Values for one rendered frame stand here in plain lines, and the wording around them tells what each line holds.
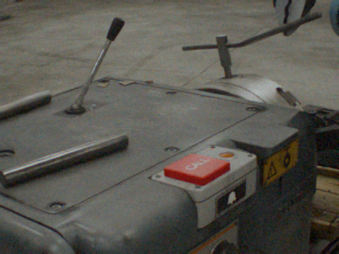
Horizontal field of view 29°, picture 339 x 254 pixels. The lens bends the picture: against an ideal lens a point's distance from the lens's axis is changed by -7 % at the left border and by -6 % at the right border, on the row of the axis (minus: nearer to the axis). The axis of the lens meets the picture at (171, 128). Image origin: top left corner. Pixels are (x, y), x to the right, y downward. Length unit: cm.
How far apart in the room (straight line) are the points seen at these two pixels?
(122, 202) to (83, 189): 6
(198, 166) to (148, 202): 9
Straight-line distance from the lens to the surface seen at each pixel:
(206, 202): 83
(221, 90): 128
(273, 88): 133
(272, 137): 98
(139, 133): 101
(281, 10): 127
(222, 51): 134
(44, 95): 117
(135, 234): 75
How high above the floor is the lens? 159
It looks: 19 degrees down
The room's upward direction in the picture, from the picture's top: 2 degrees counter-clockwise
